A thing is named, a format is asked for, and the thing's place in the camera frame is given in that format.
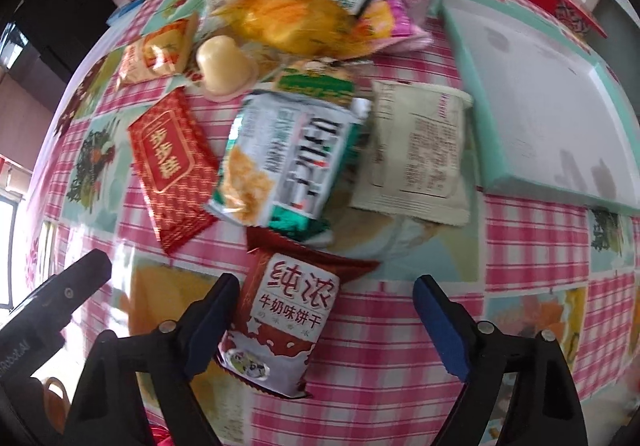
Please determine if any pink egg roll packet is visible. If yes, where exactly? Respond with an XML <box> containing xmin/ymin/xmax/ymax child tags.
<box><xmin>349</xmin><ymin>0</ymin><xmax>436</xmax><ymax>58</ymax></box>

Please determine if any orange bread clear packet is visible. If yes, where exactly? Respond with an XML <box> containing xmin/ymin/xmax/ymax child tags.
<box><xmin>214</xmin><ymin>0</ymin><xmax>359</xmax><ymax>60</ymax></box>

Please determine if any beige egg roll packet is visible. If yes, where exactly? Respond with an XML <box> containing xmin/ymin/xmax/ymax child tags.
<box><xmin>116</xmin><ymin>13</ymin><xmax>198</xmax><ymax>90</ymax></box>

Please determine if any red patterned box lid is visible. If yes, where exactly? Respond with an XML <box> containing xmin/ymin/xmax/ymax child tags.
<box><xmin>541</xmin><ymin>0</ymin><xmax>609</xmax><ymax>40</ymax></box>

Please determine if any green white cracker packet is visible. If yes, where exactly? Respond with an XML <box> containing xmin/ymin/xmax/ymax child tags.
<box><xmin>205</xmin><ymin>90</ymin><xmax>371</xmax><ymax>242</ymax></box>

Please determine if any beige snack packet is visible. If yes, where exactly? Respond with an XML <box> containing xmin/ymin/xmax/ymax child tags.
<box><xmin>350</xmin><ymin>80</ymin><xmax>473</xmax><ymax>226</ymax></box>

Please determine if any red gold cake packet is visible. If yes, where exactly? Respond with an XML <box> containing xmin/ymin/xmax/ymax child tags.
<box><xmin>128</xmin><ymin>88</ymin><xmax>219</xmax><ymax>254</ymax></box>

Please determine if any checkered picture tablecloth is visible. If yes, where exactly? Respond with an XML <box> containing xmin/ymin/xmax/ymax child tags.
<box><xmin>26</xmin><ymin>0</ymin><xmax>639</xmax><ymax>445</ymax></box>

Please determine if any milk biscuit packet red white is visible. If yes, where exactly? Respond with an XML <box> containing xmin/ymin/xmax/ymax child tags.
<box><xmin>218</xmin><ymin>227</ymin><xmax>378</xmax><ymax>400</ymax></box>

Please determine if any green chef biscuit packet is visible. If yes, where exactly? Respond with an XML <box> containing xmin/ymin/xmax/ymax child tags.
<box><xmin>273</xmin><ymin>59</ymin><xmax>356</xmax><ymax>107</ymax></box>

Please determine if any teal white tray box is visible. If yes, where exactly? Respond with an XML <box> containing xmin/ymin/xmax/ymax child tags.
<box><xmin>439</xmin><ymin>0</ymin><xmax>639</xmax><ymax>215</ymax></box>

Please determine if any round white bun packet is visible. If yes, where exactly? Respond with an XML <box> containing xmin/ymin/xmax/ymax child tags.
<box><xmin>189</xmin><ymin>34</ymin><xmax>258</xmax><ymax>102</ymax></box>

